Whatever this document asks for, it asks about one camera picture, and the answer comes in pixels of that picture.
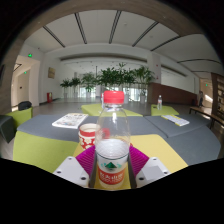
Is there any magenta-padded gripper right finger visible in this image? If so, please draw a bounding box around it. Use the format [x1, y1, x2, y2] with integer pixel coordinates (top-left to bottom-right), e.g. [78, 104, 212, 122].
[128, 143, 172, 189]

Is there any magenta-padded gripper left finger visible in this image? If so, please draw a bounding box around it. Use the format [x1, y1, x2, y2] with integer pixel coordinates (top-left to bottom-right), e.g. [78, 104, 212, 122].
[53, 144, 98, 189]

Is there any clear red-capped water bottle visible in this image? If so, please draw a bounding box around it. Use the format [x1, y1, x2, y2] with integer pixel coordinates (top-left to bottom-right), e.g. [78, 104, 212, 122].
[94, 90, 132, 190]

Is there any small clear water bottle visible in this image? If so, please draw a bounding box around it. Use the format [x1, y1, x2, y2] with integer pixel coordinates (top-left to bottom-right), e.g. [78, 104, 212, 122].
[157, 94, 163, 111]

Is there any grey and green upholstered seat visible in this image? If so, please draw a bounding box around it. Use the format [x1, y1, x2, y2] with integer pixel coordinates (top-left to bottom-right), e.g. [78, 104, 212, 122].
[13, 114, 168, 174]

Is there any red and white mug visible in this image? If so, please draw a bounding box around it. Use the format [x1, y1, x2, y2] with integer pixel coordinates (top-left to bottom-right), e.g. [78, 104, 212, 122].
[78, 123, 101, 150]

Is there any open magazine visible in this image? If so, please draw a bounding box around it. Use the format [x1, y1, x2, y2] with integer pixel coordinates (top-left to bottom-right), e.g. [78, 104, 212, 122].
[51, 112, 89, 130]

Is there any yellow white booklet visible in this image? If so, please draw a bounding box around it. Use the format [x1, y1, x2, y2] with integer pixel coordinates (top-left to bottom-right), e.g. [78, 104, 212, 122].
[161, 114, 190, 127]

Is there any small green low table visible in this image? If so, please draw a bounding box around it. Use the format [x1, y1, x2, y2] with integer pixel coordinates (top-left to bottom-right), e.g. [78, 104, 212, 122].
[150, 104, 180, 117]

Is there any large green low table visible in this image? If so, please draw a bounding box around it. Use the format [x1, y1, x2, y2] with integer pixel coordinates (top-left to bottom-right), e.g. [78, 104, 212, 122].
[80, 103, 144, 118]

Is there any green ottoman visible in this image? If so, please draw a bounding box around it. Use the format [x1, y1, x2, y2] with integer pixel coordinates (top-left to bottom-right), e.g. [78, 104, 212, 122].
[6, 107, 34, 129]

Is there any dark wooden bench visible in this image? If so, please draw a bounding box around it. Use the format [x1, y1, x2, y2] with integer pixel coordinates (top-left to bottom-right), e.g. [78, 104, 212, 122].
[189, 105, 224, 129]

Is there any dark grey ottoman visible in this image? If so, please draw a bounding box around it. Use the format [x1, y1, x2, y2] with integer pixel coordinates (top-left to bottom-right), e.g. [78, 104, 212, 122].
[0, 114, 16, 144]

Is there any black chair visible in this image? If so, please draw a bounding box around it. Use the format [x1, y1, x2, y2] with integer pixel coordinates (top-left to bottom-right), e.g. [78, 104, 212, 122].
[17, 100, 33, 112]

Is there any person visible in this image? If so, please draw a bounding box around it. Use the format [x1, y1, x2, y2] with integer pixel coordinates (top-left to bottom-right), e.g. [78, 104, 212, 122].
[197, 90, 205, 108]

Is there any wooden shelf unit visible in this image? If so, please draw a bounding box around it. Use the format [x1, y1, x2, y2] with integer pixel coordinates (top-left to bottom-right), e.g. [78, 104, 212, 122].
[211, 73, 224, 121]

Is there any group of potted green plants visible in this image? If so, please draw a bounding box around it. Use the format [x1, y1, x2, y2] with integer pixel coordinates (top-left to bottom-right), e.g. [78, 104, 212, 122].
[59, 63, 156, 98]

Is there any brown wall plaque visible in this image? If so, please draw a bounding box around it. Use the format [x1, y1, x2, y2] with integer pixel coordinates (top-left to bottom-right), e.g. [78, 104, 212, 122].
[47, 67, 56, 80]

